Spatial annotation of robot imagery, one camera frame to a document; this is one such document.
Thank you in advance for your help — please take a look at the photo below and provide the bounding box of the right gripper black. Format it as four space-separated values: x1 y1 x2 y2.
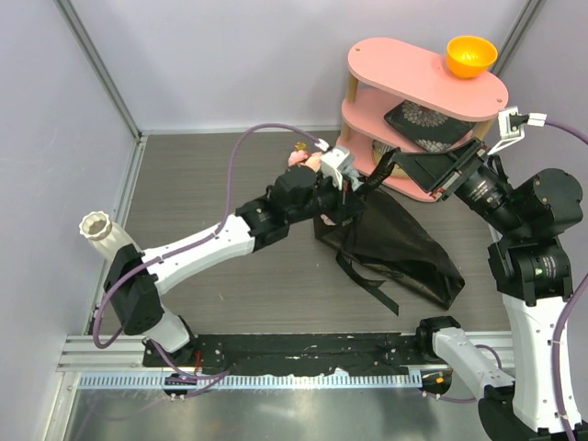
392 133 525 235

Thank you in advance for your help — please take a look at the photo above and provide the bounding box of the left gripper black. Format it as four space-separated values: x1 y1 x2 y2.
287 169 366 225

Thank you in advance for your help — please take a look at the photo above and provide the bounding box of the black ribbon with gold lettering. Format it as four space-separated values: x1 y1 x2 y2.
335 153 400 316

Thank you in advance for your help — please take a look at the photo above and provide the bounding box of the flower bouquet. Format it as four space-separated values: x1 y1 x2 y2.
287 141 466 310

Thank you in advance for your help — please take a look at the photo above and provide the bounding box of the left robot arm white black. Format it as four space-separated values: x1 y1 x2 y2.
104 165 365 367

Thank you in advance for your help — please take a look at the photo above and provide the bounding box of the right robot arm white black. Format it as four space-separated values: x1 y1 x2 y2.
379 139 587 440

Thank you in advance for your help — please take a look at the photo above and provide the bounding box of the white ribbed vase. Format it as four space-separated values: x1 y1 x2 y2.
79 211 140 264

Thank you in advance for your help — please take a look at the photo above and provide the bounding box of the black floral square plate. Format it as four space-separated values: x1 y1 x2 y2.
383 100 475 153

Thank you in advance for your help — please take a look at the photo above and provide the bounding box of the beige ceramic bowl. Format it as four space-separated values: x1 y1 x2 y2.
371 140 408 179

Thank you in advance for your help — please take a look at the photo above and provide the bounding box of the pink three-tier shelf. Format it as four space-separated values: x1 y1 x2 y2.
337 38 509 175

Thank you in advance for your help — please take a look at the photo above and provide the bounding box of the orange plastic bowl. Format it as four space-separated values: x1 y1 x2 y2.
447 35 498 79

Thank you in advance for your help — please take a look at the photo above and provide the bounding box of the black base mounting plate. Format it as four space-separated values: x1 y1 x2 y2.
170 333 445 377

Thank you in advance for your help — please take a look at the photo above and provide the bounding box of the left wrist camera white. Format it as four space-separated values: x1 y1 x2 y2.
320 146 358 190

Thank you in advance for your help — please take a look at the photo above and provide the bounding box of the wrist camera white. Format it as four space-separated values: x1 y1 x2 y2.
488 107 547 155
320 146 358 190

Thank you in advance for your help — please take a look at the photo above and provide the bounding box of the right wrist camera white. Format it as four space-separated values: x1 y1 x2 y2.
488 107 547 155

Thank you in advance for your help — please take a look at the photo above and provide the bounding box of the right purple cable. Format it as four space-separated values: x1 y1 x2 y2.
435 114 588 441

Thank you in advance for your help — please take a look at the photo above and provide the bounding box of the white slotted cable duct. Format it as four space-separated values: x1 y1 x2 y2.
78 370 422 390

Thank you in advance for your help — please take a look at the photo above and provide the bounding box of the aluminium frame rail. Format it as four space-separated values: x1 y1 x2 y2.
53 0 149 373

